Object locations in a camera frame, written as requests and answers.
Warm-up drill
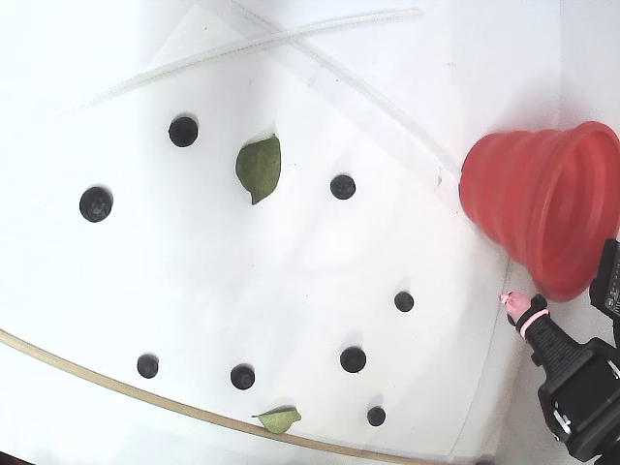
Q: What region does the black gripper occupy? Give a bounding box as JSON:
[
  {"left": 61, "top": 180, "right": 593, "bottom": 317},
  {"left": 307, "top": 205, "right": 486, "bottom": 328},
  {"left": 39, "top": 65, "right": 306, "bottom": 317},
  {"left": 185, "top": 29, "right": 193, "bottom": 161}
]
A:
[{"left": 499, "top": 289, "right": 620, "bottom": 462}]

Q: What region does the red collapsible silicone cup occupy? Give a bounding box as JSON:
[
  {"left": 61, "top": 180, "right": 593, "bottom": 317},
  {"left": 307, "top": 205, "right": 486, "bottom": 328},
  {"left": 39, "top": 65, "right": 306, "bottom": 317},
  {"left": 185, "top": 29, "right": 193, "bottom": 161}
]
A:
[{"left": 458, "top": 119, "right": 620, "bottom": 303}]

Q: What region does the light green leaf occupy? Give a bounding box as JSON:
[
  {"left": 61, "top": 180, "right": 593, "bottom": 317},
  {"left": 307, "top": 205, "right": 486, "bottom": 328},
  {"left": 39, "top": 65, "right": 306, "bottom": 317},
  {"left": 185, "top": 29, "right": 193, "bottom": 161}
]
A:
[{"left": 250, "top": 406, "right": 302, "bottom": 434}]

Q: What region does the white paper sheet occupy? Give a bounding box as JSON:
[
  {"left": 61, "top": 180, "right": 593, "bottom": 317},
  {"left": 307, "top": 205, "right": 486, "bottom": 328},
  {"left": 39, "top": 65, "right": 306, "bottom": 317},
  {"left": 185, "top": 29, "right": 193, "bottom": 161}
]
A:
[{"left": 0, "top": 4, "right": 514, "bottom": 465}]

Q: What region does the dark green leaf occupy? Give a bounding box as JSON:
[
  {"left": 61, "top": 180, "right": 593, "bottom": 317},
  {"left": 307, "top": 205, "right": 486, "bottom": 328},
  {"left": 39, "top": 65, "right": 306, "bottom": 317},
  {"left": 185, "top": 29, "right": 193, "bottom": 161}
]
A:
[{"left": 234, "top": 133, "right": 283, "bottom": 206}]

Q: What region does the long thin wooden stick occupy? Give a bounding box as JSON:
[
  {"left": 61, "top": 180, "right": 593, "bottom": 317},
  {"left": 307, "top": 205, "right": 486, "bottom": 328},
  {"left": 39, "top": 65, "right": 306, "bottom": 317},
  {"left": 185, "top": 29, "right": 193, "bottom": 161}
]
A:
[{"left": 0, "top": 326, "right": 450, "bottom": 465}]

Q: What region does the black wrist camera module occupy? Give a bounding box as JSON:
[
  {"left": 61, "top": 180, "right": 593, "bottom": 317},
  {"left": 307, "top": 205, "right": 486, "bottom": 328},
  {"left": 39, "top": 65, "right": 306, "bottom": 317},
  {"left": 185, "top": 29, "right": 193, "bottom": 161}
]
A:
[{"left": 587, "top": 236, "right": 620, "bottom": 350}]

